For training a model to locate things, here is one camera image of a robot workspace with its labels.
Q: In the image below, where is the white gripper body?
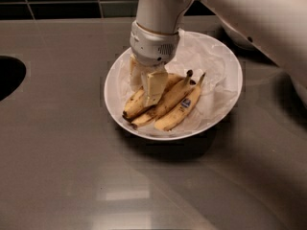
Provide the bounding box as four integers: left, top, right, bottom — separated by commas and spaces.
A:
130, 21, 179, 66

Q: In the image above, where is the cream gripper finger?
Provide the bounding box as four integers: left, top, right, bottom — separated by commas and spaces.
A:
130, 54, 147, 91
141, 64, 168, 106

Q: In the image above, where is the spotted banana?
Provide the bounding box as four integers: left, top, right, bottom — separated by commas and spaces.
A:
122, 73, 185, 121

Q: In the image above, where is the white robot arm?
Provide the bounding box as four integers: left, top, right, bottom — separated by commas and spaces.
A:
130, 0, 307, 87

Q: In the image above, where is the middle yellow banana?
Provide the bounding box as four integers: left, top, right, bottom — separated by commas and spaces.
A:
131, 70, 193, 128

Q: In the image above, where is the right banana with sticker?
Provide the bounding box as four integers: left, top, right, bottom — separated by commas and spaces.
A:
154, 73, 205, 131

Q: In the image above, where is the large white bowl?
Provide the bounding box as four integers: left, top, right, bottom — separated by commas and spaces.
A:
104, 31, 244, 142

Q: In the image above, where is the white paper liner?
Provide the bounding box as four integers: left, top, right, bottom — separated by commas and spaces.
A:
115, 29, 240, 138

